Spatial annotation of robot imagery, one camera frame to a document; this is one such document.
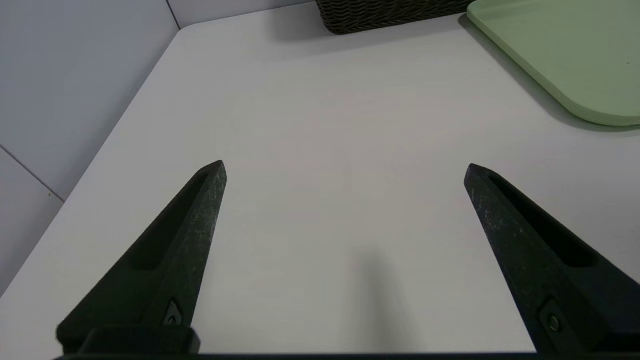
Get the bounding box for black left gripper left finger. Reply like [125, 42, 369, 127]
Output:
[56, 160, 228, 356]

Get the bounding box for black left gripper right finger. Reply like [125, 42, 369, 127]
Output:
[464, 163, 640, 353]

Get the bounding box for dark brown wicker basket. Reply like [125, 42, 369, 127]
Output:
[315, 0, 483, 36]

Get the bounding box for light green plastic tray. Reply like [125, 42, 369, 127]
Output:
[466, 0, 640, 127]

